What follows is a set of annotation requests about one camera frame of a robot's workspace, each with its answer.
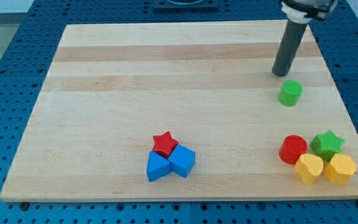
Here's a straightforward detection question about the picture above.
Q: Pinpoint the wooden board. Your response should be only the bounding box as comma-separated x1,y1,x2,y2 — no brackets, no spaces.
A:
0,20,358,202

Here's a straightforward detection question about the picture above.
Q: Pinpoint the red star block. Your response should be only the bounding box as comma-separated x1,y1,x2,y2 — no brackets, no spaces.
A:
152,131,178,159

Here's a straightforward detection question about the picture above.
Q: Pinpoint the blue cube block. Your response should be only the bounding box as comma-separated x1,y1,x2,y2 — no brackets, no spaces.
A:
168,144,196,178

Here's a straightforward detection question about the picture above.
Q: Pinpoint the blue triangle block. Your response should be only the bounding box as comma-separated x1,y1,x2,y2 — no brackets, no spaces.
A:
146,151,171,182

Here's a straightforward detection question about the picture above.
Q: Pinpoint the green cylinder block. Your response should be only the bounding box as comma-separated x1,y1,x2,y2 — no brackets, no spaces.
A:
278,80,303,106

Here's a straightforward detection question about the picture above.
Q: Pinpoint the red cylinder block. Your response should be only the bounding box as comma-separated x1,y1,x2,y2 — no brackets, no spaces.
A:
278,135,308,165

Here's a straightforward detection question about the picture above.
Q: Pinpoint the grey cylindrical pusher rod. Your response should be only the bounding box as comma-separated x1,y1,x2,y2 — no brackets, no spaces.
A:
272,20,307,77

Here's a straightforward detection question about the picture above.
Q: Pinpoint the yellow heart block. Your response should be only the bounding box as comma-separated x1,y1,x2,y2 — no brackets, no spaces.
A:
294,154,324,185

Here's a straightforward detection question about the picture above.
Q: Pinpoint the green star block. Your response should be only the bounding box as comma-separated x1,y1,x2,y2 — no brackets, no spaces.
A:
310,130,346,162

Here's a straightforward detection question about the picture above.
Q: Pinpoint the yellow pentagon block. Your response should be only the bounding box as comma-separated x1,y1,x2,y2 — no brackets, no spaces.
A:
323,154,357,184

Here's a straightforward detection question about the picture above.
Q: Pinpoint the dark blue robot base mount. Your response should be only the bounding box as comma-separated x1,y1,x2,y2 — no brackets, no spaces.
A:
152,0,219,11

